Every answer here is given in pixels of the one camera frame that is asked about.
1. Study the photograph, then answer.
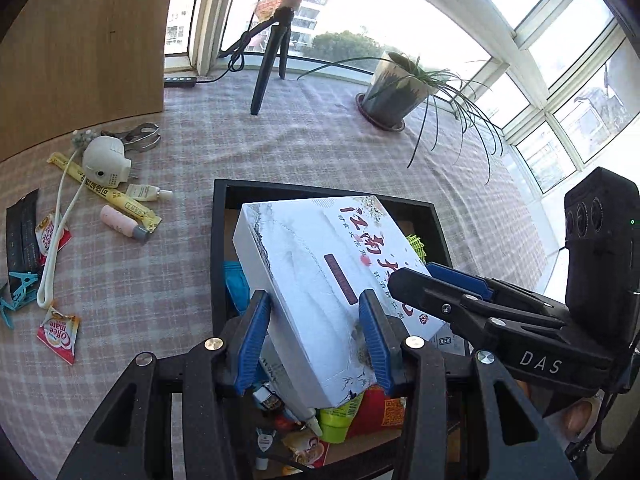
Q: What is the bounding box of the black storage tray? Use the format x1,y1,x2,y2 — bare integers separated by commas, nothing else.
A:
210,178,473,480

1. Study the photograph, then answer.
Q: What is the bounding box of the blue clothes peg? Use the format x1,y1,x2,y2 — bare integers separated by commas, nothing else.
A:
0,284,17,330
7,270,40,306

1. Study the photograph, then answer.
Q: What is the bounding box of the yellow stick sachet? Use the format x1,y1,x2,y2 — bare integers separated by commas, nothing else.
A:
47,152,164,234

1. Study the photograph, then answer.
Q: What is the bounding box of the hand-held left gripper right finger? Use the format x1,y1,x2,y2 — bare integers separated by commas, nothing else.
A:
357,288,581,480

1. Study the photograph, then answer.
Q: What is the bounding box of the beige snack sachet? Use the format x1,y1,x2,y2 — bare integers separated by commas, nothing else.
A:
281,432,329,469

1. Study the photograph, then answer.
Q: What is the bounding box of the person's right hand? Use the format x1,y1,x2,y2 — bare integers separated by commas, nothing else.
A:
562,396,606,438

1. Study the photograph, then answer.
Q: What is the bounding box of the potted spider plant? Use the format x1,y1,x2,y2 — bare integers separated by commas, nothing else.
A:
297,50,506,186

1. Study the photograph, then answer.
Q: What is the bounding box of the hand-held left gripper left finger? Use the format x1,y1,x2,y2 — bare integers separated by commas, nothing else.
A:
57,289,273,480

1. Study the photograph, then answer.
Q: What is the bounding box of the black tripod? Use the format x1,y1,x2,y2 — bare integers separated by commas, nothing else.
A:
249,0,302,117

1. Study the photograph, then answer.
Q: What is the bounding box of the red packet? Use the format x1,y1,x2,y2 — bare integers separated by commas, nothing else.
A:
345,382,409,439

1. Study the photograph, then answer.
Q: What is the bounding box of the white nozzle tube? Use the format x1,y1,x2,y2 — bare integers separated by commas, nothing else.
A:
260,335,325,437

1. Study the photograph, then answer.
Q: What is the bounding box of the white cord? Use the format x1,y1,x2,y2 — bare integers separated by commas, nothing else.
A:
36,149,87,310

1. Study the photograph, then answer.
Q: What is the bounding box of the pink checked tablecloth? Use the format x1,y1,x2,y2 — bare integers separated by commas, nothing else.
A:
0,67,566,480

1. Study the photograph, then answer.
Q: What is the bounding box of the blue packet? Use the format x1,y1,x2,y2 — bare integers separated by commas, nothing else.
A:
223,260,251,314

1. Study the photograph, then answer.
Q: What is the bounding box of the black ring light cable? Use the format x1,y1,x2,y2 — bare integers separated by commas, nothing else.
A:
195,30,263,83

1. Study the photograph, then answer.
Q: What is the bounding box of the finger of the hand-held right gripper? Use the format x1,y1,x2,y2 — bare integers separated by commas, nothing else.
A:
425,262,568,315
387,267,572,357

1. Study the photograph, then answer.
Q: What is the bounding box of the white plug charger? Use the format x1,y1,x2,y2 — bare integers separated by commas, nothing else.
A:
81,136,134,189

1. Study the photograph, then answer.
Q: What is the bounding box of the small white tube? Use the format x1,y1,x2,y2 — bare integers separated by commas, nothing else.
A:
125,183,175,203

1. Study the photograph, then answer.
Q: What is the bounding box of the white printed cardboard box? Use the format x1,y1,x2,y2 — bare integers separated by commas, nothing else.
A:
232,195,448,409

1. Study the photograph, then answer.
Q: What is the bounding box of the black sachet strip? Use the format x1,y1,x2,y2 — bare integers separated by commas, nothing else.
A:
5,188,41,274

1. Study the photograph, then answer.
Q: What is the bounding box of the green mesh item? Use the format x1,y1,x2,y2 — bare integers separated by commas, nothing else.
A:
405,233,427,264

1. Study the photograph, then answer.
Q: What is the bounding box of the brown plant saucer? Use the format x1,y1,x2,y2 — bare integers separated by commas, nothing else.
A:
355,92,406,133

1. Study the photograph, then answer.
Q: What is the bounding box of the wooden board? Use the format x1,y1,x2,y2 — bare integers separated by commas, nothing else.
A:
0,0,180,161

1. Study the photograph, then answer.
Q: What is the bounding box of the green capped tube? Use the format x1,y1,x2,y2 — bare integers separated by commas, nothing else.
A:
317,392,366,444

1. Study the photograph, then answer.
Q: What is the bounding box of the pink lip balm tube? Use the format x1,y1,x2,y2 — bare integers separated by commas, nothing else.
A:
100,203,151,245

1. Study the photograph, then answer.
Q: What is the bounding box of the red creamer sachet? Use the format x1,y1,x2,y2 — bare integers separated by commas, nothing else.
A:
36,305,81,365
34,211,73,256

